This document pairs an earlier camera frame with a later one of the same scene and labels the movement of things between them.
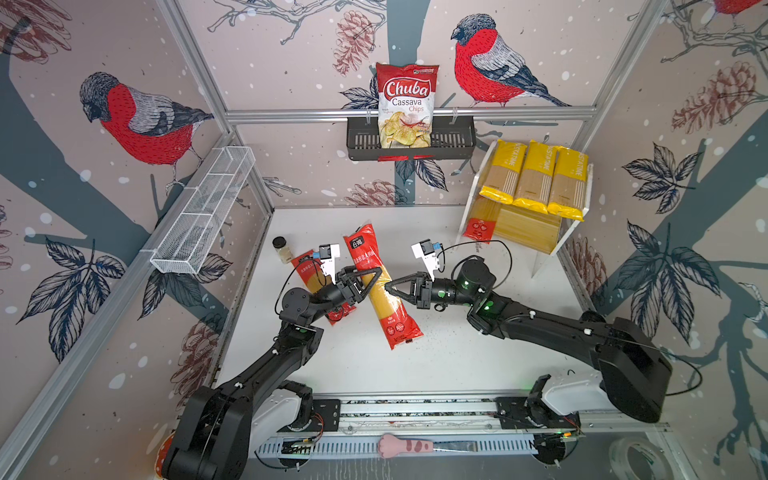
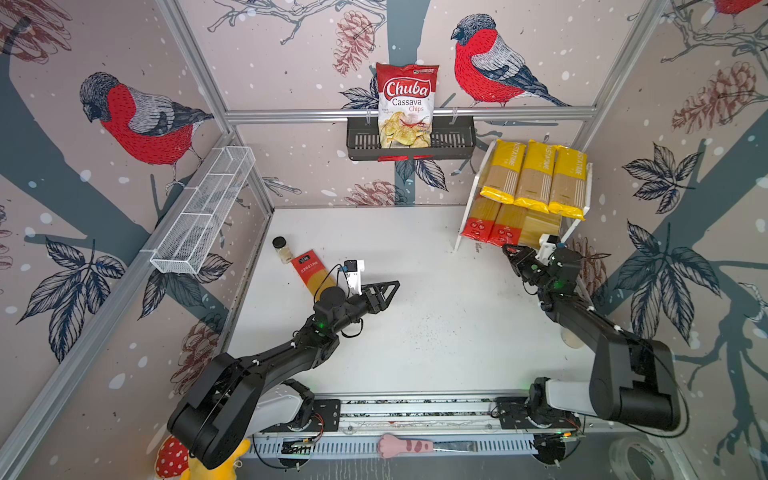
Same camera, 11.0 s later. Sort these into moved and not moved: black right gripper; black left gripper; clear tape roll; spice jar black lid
Moved: black right gripper; black left gripper
Not moved: clear tape roll; spice jar black lid
